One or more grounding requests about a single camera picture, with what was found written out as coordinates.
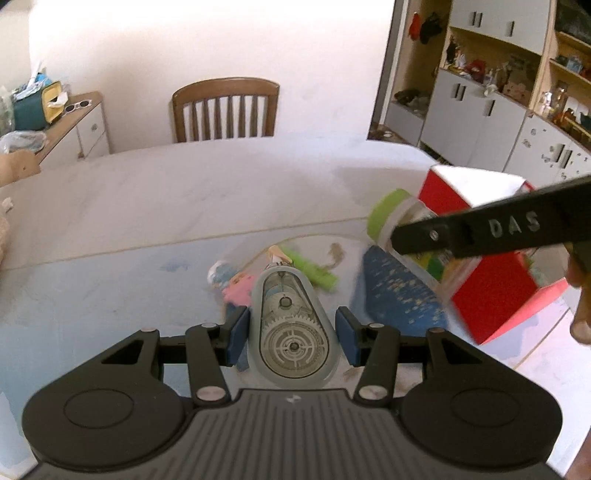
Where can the red hat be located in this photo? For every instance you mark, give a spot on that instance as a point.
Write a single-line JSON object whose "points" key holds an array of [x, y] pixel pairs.
{"points": [[415, 25]]}

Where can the white sunglasses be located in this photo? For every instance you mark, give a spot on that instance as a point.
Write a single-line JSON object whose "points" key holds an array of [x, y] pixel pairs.
{"points": [[76, 106]]}

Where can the red cardboard box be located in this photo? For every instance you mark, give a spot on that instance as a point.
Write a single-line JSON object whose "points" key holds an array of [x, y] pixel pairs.
{"points": [[498, 295]]}

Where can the light green marker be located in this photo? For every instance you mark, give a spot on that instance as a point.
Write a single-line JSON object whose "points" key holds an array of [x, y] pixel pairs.
{"points": [[311, 270]]}

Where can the pink cartoon figure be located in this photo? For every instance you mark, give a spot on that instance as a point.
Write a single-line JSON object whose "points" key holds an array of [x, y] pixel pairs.
{"points": [[239, 288]]}

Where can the grey correction tape dispenser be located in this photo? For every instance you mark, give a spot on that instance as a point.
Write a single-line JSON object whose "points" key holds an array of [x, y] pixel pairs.
{"points": [[291, 350]]}

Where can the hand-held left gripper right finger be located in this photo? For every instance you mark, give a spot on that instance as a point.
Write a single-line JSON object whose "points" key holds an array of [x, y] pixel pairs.
{"points": [[347, 338]]}

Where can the white wooden sideboard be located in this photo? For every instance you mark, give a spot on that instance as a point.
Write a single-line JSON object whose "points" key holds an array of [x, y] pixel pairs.
{"points": [[87, 134]]}

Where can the low white bench cabinet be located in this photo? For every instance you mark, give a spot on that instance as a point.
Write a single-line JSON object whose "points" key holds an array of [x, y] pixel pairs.
{"points": [[404, 123]]}

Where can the white wall cabinet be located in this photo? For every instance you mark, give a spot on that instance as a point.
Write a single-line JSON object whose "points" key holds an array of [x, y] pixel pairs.
{"points": [[503, 23]]}

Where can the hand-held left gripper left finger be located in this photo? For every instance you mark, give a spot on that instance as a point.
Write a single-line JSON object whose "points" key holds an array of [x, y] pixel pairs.
{"points": [[238, 336]]}

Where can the person's right hand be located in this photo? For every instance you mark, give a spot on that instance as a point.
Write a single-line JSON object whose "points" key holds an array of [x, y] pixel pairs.
{"points": [[582, 321]]}

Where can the blue patterned pouch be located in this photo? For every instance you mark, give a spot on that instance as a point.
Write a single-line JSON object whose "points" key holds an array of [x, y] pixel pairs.
{"points": [[397, 290]]}

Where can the clear jar green lid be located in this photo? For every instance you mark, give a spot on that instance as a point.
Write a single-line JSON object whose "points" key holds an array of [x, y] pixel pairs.
{"points": [[392, 212]]}

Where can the blue white cartoon figure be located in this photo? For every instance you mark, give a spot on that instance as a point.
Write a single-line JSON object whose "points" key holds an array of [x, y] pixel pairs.
{"points": [[222, 273]]}

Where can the teal storage box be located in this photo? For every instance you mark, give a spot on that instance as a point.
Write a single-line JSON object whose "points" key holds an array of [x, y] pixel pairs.
{"points": [[32, 113]]}

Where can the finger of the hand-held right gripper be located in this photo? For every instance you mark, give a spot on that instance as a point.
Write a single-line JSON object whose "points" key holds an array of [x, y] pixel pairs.
{"points": [[489, 228]]}

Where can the blonde cartoon figure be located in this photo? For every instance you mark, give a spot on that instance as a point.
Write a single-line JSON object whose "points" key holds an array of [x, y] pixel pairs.
{"points": [[280, 256]]}

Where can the tall white cabinet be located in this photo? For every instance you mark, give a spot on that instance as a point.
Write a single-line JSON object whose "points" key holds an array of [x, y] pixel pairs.
{"points": [[471, 124]]}

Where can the black hat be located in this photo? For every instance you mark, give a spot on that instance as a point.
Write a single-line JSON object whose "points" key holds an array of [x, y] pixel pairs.
{"points": [[431, 26]]}

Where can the clear plastic bag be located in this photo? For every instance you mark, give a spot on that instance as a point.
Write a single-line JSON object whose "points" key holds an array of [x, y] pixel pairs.
{"points": [[23, 141]]}

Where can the brown wooden chair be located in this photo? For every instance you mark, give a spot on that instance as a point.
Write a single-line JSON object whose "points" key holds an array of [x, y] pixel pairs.
{"points": [[226, 92]]}

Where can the dark brown bag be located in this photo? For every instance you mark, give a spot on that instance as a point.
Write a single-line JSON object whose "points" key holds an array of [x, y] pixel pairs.
{"points": [[407, 96]]}

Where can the white wall cabinets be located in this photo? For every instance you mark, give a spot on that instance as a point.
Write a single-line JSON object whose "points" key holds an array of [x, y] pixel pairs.
{"points": [[475, 69]]}

